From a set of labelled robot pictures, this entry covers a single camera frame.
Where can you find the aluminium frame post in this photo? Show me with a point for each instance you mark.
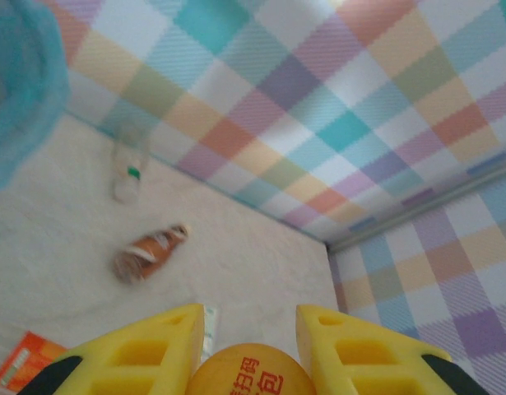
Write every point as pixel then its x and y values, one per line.
pixel 400 214

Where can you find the small orange label bottle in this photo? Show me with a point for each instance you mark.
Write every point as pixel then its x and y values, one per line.
pixel 30 358

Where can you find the clear bottle green neck band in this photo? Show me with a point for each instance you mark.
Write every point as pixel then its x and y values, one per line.
pixel 127 185

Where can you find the brown label plastic bottle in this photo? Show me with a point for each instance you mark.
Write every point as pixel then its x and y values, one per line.
pixel 149 255

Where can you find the trash bin with blue bag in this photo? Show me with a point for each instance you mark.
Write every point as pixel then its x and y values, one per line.
pixel 26 82

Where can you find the large orange yellow bottle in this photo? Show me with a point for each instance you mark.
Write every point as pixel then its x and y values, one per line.
pixel 252 374

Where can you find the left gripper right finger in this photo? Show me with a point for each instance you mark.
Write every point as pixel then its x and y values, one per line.
pixel 359 349

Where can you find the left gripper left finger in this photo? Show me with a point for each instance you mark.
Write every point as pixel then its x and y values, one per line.
pixel 154 341

